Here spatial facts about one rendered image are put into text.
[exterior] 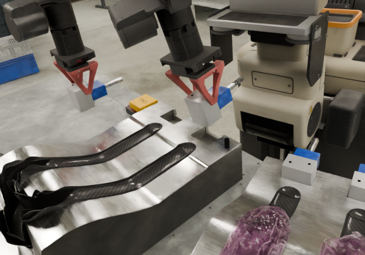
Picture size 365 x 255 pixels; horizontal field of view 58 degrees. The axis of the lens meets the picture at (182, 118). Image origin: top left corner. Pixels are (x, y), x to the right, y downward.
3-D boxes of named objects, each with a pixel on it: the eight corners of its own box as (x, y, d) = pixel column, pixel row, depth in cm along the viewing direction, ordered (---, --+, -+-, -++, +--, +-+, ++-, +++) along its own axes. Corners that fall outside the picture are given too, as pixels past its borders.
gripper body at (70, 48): (69, 69, 68) (57, 34, 64) (51, 58, 75) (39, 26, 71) (97, 58, 71) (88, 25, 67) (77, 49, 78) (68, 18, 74)
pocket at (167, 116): (177, 121, 78) (175, 108, 76) (191, 129, 74) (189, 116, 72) (161, 129, 76) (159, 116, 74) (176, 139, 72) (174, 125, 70)
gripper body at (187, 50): (196, 75, 53) (181, 32, 49) (162, 68, 61) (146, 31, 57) (224, 57, 56) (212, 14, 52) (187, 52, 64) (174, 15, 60)
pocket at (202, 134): (208, 139, 70) (207, 125, 68) (226, 149, 67) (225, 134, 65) (192, 149, 68) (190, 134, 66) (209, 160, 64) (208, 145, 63)
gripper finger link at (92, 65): (79, 103, 72) (65, 63, 67) (66, 93, 77) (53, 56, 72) (106, 91, 75) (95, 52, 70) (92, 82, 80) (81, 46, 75)
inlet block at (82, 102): (119, 85, 86) (114, 66, 83) (129, 90, 82) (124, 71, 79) (73, 106, 79) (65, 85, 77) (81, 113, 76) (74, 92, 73)
